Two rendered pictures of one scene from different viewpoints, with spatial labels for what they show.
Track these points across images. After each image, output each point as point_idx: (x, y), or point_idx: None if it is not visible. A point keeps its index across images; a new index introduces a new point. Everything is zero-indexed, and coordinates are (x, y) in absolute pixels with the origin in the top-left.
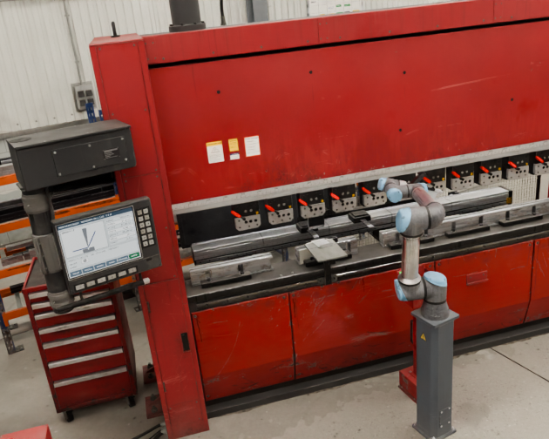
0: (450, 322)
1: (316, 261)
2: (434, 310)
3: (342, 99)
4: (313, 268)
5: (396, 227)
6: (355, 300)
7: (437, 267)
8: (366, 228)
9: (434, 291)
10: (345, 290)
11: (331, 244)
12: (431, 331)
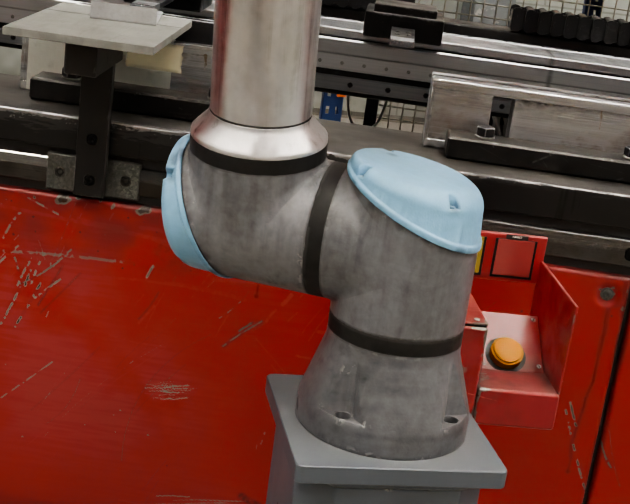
0: (437, 498)
1: (80, 87)
2: (350, 382)
3: None
4: (47, 106)
5: (515, 83)
6: (210, 329)
7: None
8: (424, 88)
9: (367, 252)
10: (169, 260)
11: (149, 17)
12: (297, 503)
